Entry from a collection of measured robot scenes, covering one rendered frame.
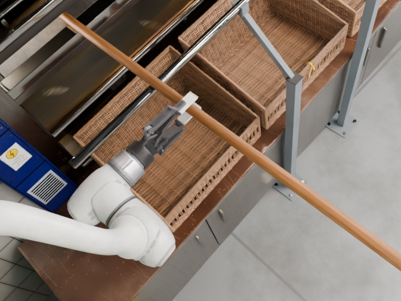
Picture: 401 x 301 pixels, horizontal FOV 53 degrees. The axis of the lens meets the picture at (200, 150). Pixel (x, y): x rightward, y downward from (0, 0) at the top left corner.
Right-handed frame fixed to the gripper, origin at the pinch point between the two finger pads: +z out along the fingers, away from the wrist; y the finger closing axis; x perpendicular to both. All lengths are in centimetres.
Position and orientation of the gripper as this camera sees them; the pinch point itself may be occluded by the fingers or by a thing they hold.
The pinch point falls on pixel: (188, 107)
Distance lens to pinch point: 112.3
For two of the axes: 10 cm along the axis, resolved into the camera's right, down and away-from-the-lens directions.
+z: 6.8, -7.0, 2.3
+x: 7.1, 5.5, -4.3
